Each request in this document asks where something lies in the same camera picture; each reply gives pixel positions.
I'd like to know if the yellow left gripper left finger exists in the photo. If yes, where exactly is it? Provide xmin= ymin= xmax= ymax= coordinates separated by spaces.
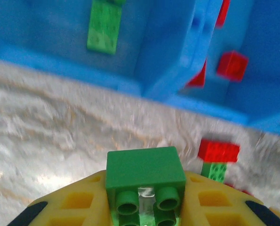
xmin=3 ymin=169 xmax=113 ymax=226

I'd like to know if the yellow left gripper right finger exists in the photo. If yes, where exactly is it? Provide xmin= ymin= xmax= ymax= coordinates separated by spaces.
xmin=176 ymin=171 xmax=280 ymax=226

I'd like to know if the small green lego brick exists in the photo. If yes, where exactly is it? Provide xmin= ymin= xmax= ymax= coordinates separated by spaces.
xmin=105 ymin=146 xmax=187 ymax=226

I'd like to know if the small red lego cube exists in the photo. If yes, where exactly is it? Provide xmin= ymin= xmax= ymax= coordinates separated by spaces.
xmin=216 ymin=49 xmax=249 ymax=82

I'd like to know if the green two-by-four lego brick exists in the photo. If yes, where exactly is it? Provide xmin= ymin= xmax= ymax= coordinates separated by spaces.
xmin=86 ymin=1 xmax=123 ymax=56

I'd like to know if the long red lego brick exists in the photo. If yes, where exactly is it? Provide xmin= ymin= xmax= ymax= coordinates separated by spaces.
xmin=215 ymin=0 xmax=232 ymax=29

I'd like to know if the red two-by-four lego brick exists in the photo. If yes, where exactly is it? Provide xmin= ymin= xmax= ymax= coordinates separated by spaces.
xmin=198 ymin=138 xmax=241 ymax=163

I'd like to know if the orange lego brick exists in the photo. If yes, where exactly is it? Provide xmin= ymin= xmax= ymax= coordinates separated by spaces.
xmin=268 ymin=206 xmax=280 ymax=221

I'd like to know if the blue three-compartment bin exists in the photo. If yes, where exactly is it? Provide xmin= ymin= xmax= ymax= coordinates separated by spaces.
xmin=0 ymin=0 xmax=280 ymax=138

